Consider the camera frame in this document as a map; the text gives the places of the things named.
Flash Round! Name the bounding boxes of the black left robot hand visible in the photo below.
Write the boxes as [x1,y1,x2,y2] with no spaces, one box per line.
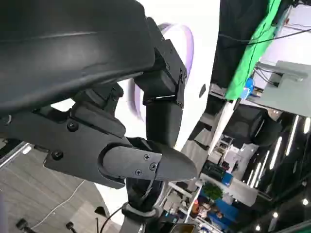
[0,0,198,189]

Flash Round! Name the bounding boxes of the lilac plate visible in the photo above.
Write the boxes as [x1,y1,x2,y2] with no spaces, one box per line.
[127,22,195,122]

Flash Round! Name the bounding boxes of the black office chair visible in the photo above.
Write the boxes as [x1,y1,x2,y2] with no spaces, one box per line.
[232,106,283,147]

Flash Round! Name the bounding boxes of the green cloth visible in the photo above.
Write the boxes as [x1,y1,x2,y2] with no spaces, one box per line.
[225,0,291,100]

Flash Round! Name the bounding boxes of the black cloth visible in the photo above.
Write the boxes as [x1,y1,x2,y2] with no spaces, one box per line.
[213,0,280,88]

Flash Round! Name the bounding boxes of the grey workshop desk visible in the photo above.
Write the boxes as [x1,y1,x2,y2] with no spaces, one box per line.
[254,60,311,114]

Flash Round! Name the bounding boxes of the black strapped cable bundle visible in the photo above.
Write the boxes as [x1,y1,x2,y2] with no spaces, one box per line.
[121,178,163,218]

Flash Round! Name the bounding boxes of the silver metal frame bar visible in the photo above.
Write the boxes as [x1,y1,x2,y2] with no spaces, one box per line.
[0,142,34,171]

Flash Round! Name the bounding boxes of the green potted plant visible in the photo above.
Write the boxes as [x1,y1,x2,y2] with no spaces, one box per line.
[201,182,224,201]

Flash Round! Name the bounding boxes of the white table leg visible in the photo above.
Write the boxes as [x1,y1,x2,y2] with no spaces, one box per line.
[208,99,240,156]

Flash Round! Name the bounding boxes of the white floor cable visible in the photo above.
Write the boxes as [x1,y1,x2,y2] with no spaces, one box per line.
[31,179,85,229]

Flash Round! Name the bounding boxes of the thin black hanging cable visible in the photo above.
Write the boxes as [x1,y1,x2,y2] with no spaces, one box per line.
[218,27,311,45]

